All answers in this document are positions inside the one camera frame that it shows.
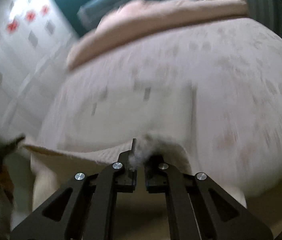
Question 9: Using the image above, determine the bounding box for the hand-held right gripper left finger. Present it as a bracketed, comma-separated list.
[10, 138, 137, 240]

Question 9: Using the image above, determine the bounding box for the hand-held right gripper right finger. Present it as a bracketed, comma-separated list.
[144, 155, 274, 240]

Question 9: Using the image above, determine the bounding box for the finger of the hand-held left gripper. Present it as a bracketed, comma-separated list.
[0, 134, 26, 159]

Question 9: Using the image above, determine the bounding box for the beige towel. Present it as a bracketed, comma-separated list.
[22, 131, 194, 178]

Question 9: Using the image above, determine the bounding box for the white panelled wardrobe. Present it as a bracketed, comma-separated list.
[0, 0, 81, 155]

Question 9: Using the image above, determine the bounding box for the floral fleece blanket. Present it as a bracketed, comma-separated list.
[30, 17, 282, 214]

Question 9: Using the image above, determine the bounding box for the red door sticker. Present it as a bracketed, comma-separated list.
[25, 10, 37, 23]
[6, 20, 20, 34]

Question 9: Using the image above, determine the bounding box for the long tan pillow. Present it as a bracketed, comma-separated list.
[66, 0, 249, 70]

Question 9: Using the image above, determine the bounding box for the pale striped curtain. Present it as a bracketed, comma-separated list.
[221, 0, 282, 53]

